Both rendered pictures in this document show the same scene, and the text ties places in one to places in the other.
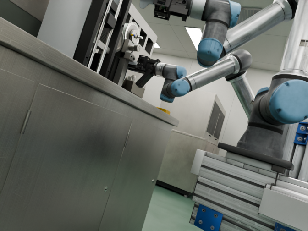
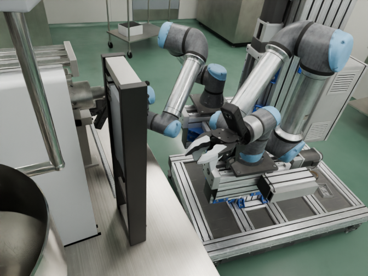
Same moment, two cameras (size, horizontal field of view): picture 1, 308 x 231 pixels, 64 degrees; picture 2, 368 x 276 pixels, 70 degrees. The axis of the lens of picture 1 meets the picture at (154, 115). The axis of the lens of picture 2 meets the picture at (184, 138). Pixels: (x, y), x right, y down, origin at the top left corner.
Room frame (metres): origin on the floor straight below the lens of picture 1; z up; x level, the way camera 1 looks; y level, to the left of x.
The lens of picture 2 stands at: (0.55, 0.60, 1.68)
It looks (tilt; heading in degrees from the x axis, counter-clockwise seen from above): 39 degrees down; 306
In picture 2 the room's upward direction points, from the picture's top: 7 degrees clockwise
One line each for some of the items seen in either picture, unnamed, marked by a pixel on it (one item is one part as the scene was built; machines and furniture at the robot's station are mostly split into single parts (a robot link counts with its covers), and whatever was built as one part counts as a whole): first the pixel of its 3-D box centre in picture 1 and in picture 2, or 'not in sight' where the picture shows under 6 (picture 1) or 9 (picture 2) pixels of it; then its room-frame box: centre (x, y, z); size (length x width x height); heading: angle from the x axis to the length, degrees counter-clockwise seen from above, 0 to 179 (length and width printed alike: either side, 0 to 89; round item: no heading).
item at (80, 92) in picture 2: not in sight; (77, 95); (1.07, 0.32, 1.33); 0.06 x 0.06 x 0.06; 66
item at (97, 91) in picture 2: not in sight; (103, 92); (1.05, 0.27, 1.33); 0.06 x 0.03 x 0.03; 66
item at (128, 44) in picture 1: (123, 69); (85, 133); (1.26, 0.22, 1.05); 0.06 x 0.05 x 0.31; 66
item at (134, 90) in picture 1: (111, 83); not in sight; (1.54, 0.32, 1.00); 0.40 x 0.16 x 0.06; 66
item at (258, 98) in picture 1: (271, 108); not in sight; (0.86, -0.39, 0.98); 0.13 x 0.12 x 0.14; 173
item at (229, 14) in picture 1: (221, 13); (262, 121); (0.77, -0.11, 1.21); 0.11 x 0.08 x 0.09; 83
